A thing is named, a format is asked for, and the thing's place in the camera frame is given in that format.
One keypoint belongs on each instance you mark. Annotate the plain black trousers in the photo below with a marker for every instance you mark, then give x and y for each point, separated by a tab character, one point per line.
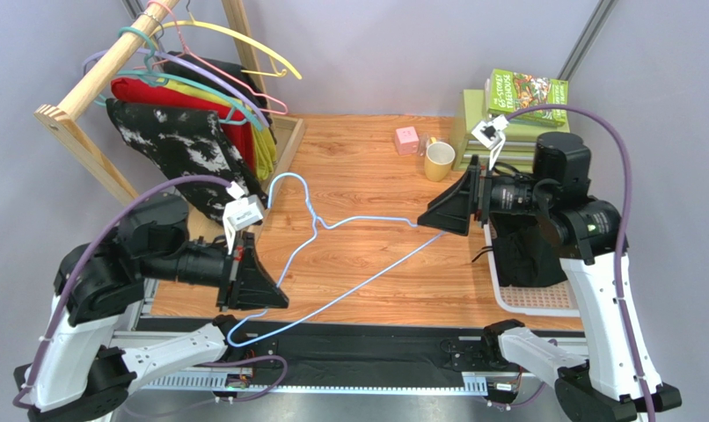
522	257

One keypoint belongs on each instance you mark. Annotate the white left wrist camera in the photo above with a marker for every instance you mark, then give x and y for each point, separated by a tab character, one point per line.
243	211

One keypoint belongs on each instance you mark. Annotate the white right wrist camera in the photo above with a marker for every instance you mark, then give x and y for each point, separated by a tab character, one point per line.
491	135

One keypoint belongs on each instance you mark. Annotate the green comic book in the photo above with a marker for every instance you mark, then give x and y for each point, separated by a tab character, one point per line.
508	91

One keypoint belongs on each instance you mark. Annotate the black garment on rack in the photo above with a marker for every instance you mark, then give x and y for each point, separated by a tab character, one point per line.
240	80

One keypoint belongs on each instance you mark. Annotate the white plastic basket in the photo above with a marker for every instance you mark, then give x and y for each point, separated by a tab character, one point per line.
553	301

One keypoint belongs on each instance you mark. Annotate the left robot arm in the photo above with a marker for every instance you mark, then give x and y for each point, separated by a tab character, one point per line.
81	376

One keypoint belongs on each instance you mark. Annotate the pink wire hanger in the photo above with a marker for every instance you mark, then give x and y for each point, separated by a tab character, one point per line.
275	105

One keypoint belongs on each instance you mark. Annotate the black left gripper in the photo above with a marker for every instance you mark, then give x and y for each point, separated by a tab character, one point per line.
247	280

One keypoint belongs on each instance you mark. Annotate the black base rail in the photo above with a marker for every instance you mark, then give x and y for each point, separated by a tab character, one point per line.
385	360

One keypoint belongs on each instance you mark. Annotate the yellow garment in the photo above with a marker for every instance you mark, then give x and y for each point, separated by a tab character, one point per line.
255	146

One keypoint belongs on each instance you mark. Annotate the wooden clothes rack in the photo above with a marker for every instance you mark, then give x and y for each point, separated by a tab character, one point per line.
61	119

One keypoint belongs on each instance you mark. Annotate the blue wire hanger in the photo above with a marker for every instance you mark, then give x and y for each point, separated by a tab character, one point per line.
317	222

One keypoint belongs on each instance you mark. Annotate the yellow mug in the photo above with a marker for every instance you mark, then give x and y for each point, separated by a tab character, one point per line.
439	157

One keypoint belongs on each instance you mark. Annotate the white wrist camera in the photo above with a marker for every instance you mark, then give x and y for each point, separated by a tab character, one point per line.
243	211
491	135

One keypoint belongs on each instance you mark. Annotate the green drawer box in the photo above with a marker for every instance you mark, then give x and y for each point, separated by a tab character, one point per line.
521	135

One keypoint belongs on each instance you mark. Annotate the yellow wire hanger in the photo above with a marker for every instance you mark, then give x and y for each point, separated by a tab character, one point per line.
280	65

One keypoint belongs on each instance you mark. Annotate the red garment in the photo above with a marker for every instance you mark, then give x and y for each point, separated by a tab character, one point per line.
135	90

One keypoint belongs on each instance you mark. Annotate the black white-patterned trousers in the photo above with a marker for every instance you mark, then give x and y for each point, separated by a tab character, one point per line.
182	142

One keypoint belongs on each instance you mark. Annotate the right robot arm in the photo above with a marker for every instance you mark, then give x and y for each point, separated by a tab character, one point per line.
616	381

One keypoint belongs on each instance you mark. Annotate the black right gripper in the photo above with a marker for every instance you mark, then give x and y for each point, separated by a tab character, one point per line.
478	195

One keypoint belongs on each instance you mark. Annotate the pink cube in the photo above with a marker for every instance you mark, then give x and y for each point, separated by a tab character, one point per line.
406	141

